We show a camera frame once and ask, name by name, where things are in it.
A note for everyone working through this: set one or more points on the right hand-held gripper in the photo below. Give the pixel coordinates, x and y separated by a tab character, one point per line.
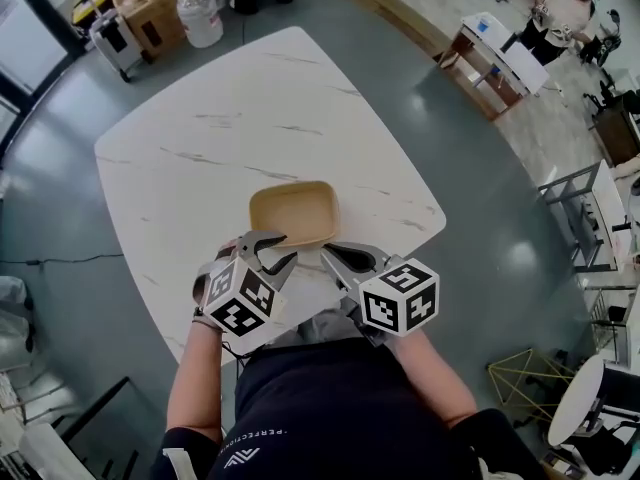
400	298

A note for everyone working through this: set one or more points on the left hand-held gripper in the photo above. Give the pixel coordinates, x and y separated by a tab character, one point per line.
240	298

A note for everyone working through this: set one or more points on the tan paper tray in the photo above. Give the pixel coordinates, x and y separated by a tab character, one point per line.
295	213

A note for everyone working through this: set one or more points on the person's right forearm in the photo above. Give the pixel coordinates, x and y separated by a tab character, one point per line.
435	383

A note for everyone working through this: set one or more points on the person's left forearm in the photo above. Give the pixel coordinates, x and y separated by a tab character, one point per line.
197	378

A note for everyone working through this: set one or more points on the person's left hand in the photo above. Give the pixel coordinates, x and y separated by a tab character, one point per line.
229	249

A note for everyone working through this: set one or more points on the white marble table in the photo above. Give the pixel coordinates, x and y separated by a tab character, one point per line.
240	133

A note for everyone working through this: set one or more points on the person's black shirt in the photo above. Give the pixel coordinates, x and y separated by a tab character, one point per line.
340	408

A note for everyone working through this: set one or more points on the small wooden white-top desk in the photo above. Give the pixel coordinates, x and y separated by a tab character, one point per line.
500	63

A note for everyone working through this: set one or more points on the large clear water bottle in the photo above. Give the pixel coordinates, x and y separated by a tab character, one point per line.
200	18

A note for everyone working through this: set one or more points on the round white table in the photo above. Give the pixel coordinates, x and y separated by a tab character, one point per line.
575	403

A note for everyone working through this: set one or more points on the white portable appliance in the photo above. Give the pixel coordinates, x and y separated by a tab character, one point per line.
115	43

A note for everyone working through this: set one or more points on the blue cup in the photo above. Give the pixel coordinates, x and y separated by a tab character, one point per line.
483	24

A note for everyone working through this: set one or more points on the open cardboard box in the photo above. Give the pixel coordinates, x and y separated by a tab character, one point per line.
150	13

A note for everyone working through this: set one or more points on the yellow box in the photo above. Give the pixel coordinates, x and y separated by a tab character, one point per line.
92	3

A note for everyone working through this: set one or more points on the grey frame white table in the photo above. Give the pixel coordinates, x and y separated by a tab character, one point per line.
607	208

